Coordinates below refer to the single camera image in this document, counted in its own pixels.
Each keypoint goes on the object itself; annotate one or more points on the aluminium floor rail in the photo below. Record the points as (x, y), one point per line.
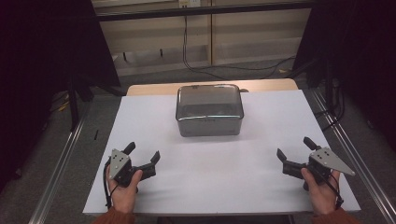
(59, 168)
(355, 152)

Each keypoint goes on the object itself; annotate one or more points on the yellow floor item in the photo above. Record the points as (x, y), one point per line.
(63, 106)

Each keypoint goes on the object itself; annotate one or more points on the white wall outlet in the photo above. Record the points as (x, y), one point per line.
(190, 3)

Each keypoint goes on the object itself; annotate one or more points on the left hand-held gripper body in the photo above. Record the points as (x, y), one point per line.
(120, 169)

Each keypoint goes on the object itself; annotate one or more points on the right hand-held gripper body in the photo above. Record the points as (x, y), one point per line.
(325, 160)

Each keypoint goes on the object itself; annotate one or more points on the wooden table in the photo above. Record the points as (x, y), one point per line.
(149, 88)

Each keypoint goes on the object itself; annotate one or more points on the clear grey lidded plastic box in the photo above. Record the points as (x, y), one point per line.
(209, 105)

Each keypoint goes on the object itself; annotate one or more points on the black metal stand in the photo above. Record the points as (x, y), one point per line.
(73, 105)

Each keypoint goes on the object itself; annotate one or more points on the person's right hand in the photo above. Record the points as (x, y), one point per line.
(322, 196)

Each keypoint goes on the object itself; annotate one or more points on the white table board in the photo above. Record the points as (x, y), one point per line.
(211, 174)

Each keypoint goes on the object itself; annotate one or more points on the small black floor piece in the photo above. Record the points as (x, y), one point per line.
(96, 134)

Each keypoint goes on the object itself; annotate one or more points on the black curtain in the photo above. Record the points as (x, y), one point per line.
(37, 62)
(361, 62)

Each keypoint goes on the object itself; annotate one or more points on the person's left hand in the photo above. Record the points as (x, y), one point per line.
(124, 197)

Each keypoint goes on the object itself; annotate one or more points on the black crossbar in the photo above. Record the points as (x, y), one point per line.
(202, 11)

